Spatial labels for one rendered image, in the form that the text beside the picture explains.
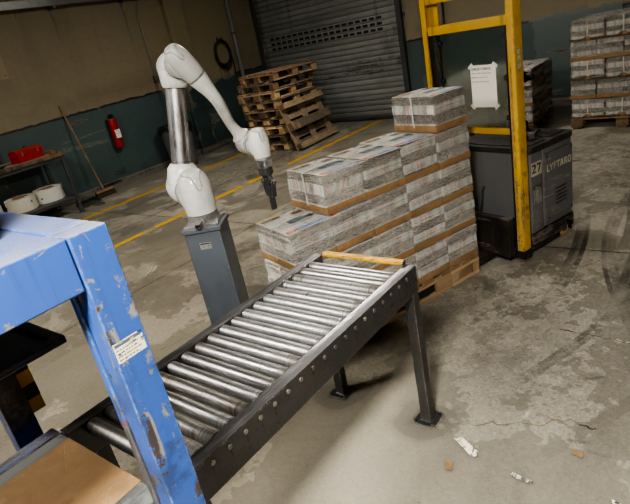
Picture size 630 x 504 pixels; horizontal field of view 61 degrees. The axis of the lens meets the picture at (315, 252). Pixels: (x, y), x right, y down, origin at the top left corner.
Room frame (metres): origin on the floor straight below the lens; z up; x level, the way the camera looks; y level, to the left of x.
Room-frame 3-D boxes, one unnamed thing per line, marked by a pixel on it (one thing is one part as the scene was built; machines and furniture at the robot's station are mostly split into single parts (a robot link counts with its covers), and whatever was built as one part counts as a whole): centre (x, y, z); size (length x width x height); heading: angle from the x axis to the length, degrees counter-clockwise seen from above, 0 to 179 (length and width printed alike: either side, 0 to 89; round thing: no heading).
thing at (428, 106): (3.50, -0.91, 0.65); 0.39 x 0.30 x 1.29; 31
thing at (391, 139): (3.36, -0.63, 1.06); 0.37 x 0.28 x 0.01; 30
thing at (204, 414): (1.44, 0.51, 0.77); 0.47 x 0.05 x 0.05; 48
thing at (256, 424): (1.57, 0.06, 0.74); 1.34 x 0.05 x 0.12; 138
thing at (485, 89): (3.73, -1.30, 1.28); 0.57 x 0.01 x 0.65; 31
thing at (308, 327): (1.83, 0.16, 0.77); 0.47 x 0.05 x 0.05; 48
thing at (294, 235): (3.13, -0.28, 0.42); 1.17 x 0.39 x 0.83; 121
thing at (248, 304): (1.90, 0.43, 0.74); 1.34 x 0.05 x 0.12; 138
